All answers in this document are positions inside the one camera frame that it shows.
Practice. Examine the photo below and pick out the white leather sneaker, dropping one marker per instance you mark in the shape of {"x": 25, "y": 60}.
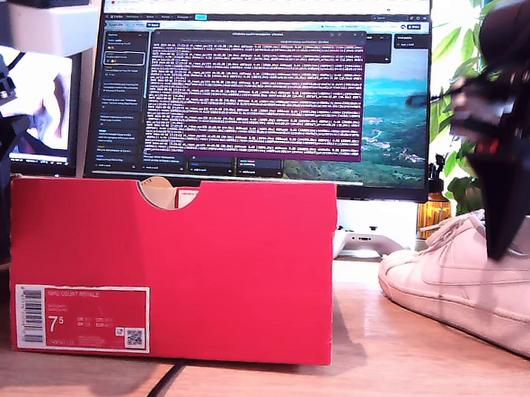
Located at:
{"x": 444, "y": 286}

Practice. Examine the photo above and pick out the red cardboard shoebox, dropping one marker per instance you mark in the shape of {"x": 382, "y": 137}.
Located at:
{"x": 198, "y": 266}

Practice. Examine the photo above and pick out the small black computer monitor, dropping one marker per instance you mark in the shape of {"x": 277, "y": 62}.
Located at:
{"x": 50, "y": 104}

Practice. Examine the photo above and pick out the amber pump bottle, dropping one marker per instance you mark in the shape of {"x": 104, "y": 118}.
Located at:
{"x": 433, "y": 211}

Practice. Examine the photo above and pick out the pale round pot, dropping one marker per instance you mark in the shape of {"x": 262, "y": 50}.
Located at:
{"x": 420, "y": 245}

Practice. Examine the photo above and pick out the green leafy houseplant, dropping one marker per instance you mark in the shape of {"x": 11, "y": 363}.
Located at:
{"x": 463, "y": 44}

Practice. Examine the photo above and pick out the tan cardboard insert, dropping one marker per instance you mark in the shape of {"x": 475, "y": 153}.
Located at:
{"x": 157, "y": 192}

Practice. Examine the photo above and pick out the white game controller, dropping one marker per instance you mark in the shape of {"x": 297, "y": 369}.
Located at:
{"x": 366, "y": 243}

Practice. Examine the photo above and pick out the large black computer monitor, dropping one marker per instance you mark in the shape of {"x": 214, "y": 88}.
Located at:
{"x": 253, "y": 94}

